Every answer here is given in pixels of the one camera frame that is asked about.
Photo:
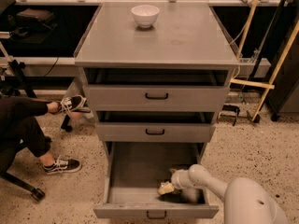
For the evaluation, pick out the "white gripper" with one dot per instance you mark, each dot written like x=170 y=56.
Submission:
x=177 y=181

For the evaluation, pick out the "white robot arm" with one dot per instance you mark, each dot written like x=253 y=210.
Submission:
x=244 y=200

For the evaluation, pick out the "grey bottom drawer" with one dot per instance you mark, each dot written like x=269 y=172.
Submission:
x=136 y=171

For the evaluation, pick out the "grey drawer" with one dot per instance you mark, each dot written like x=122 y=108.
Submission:
x=155 y=126
x=136 y=171
x=129 y=89

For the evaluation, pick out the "grey middle drawer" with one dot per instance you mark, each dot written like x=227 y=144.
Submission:
x=155 y=126

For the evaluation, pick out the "grey drawer cabinet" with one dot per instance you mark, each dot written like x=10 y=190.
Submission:
x=185 y=36

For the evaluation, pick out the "grey top drawer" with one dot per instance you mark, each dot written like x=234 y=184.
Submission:
x=129 y=89

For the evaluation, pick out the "black sneaker on floor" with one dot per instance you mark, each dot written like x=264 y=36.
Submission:
x=63 y=166

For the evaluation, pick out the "black sneaker raised foot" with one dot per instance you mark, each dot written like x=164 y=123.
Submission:
x=73 y=103

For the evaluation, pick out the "black office chair base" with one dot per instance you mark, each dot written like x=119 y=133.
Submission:
x=36 y=193

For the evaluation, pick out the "seated person in black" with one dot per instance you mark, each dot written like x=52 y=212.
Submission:
x=18 y=122

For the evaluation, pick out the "white ceramic bowl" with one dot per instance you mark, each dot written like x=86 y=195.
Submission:
x=145 y=15

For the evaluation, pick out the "black tripod stand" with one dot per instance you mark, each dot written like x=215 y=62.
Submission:
x=10 y=67

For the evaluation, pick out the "dark bag on shelf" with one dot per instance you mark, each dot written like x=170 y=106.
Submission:
x=38 y=20

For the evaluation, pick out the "wooden easel frame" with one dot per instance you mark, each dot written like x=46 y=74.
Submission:
x=258 y=55

